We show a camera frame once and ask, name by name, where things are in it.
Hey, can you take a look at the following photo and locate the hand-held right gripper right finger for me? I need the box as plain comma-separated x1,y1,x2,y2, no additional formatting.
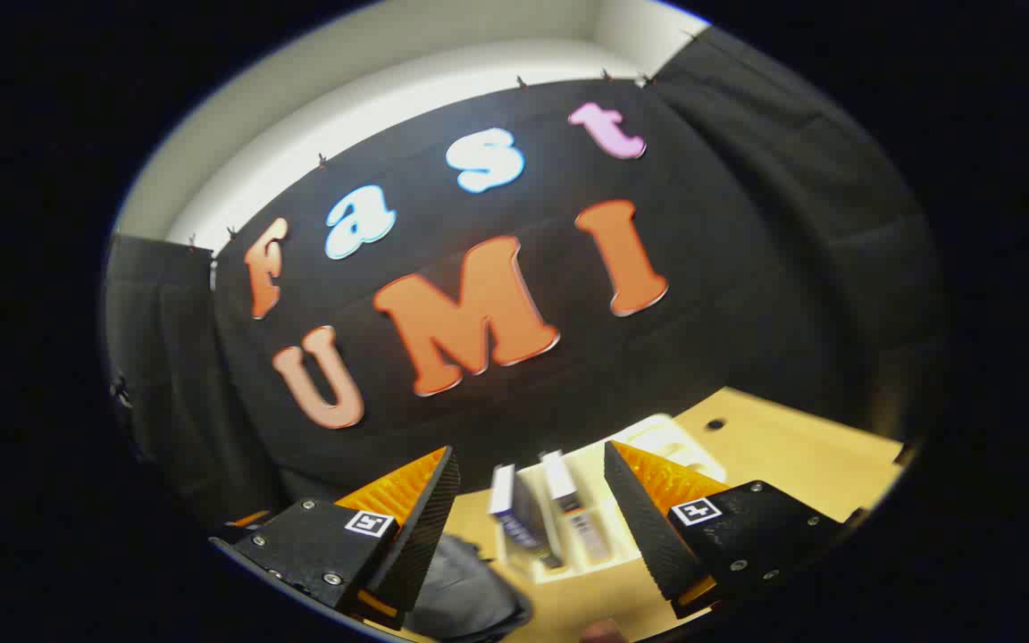
602,439,868,619

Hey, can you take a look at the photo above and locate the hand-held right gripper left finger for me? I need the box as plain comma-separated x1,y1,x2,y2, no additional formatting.
209,445,462,631

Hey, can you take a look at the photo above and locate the grey schoolbag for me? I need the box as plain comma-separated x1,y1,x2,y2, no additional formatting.
403,534,533,642

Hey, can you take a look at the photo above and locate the white book with portrait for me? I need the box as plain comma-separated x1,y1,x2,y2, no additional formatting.
540,451,614,565

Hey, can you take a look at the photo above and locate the white bookshelf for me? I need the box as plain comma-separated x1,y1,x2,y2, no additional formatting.
514,413,730,586

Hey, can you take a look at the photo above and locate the blue book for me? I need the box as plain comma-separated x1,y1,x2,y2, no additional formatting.
489,464,565,572

